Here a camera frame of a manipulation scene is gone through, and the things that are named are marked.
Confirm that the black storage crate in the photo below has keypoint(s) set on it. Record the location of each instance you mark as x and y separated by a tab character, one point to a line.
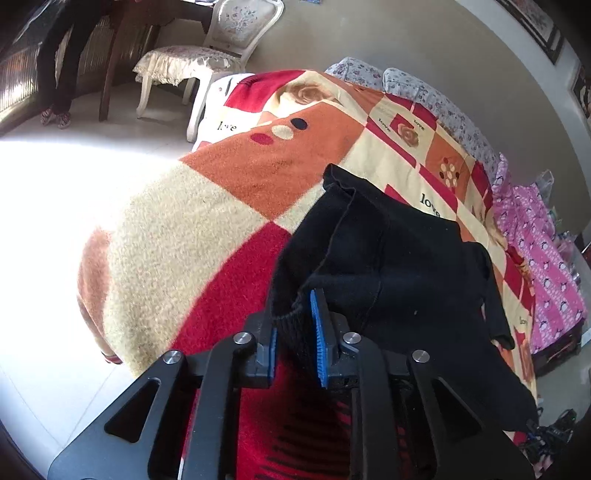
559	352

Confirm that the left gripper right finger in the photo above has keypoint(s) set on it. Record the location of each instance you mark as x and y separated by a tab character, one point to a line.
407	420

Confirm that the person in black trousers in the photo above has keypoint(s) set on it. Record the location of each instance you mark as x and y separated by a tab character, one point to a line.
79	18

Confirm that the dark wooden table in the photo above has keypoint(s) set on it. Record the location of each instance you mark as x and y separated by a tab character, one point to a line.
136	26

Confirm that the floral pillow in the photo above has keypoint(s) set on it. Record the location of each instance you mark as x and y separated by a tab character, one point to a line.
456	122
357	72

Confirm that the white ornate chair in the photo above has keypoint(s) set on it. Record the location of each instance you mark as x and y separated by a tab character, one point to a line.
236	29

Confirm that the framed wall picture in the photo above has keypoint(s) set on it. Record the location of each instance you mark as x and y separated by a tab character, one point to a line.
539	25

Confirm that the black knit pants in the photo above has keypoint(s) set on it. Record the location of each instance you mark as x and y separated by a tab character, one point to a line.
407	281

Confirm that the pink penguin quilt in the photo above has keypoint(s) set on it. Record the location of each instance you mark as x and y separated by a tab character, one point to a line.
524	220

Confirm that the orange red patchwork blanket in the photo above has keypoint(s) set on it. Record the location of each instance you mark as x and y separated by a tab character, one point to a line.
194	255

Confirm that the plastic bag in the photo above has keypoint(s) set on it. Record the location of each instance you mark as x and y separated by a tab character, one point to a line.
545	182

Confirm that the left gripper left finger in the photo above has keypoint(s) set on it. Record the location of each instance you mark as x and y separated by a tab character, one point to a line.
179	419

